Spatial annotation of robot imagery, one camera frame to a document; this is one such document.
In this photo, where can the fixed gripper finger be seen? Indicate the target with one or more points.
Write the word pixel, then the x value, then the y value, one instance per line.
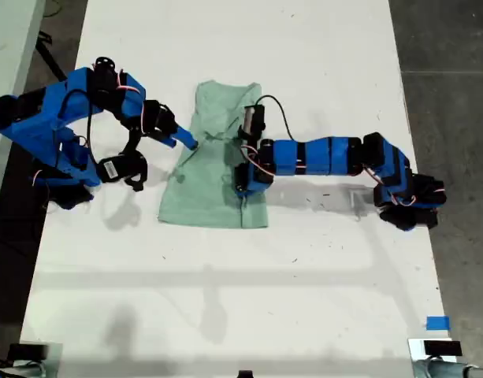
pixel 170 142

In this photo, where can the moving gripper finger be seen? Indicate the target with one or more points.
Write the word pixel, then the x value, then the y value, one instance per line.
pixel 184 138
pixel 242 193

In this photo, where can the pale green T-shirt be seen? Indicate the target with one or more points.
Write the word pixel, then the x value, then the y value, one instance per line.
pixel 209 189

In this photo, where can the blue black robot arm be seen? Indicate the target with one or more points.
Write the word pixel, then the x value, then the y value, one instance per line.
pixel 324 155
pixel 40 122

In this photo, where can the black stand leg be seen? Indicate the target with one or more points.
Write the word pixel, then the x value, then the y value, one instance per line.
pixel 50 57

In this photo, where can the pale grey side table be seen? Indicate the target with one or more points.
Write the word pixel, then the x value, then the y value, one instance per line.
pixel 8 39

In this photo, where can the small black object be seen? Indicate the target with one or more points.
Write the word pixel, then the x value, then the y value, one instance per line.
pixel 246 374

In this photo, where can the black mat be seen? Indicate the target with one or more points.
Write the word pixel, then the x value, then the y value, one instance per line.
pixel 12 256

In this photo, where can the blue tape strip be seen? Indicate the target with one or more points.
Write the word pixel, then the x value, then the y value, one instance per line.
pixel 438 323

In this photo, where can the small black box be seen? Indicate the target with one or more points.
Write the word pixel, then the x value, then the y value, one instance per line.
pixel 442 348
pixel 28 351

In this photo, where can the grey metal tube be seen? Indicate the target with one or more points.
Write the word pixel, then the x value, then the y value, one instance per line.
pixel 450 370
pixel 16 371

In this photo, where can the black camera mount stalk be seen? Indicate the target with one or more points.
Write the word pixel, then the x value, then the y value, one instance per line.
pixel 132 138
pixel 251 139

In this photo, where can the black camera box white sticker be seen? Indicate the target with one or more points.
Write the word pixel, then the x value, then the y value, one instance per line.
pixel 111 169

